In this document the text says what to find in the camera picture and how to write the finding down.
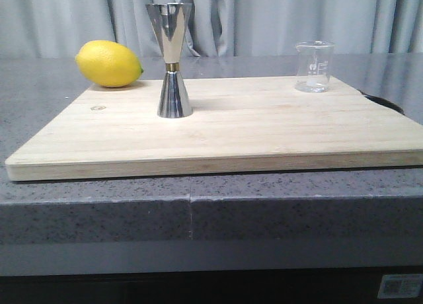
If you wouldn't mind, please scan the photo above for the grey curtain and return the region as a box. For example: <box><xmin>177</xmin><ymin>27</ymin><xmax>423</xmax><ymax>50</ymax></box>
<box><xmin>1</xmin><ymin>0</ymin><xmax>422</xmax><ymax>58</ymax></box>

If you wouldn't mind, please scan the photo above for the black board strap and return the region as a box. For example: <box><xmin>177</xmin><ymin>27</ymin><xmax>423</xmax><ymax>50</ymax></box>
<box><xmin>360</xmin><ymin>89</ymin><xmax>408</xmax><ymax>114</ymax></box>

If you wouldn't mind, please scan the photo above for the yellow lemon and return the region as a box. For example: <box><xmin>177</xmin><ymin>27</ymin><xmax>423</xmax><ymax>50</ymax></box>
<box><xmin>75</xmin><ymin>40</ymin><xmax>143</xmax><ymax>88</ymax></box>

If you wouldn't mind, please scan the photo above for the steel double jigger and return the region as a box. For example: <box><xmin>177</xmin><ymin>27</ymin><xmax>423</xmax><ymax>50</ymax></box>
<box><xmin>146</xmin><ymin>3</ymin><xmax>193</xmax><ymax>118</ymax></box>

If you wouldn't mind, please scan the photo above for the glass beaker with liquid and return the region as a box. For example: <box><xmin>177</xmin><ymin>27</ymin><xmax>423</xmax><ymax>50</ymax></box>
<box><xmin>295</xmin><ymin>40</ymin><xmax>335</xmax><ymax>93</ymax></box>

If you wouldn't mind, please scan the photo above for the white QR label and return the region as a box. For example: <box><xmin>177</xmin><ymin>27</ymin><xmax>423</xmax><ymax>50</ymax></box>
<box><xmin>377</xmin><ymin>274</ymin><xmax>422</xmax><ymax>299</ymax></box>

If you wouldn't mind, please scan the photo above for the wooden cutting board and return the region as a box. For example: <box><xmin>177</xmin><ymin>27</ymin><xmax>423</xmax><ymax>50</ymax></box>
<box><xmin>5</xmin><ymin>76</ymin><xmax>422</xmax><ymax>181</ymax></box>

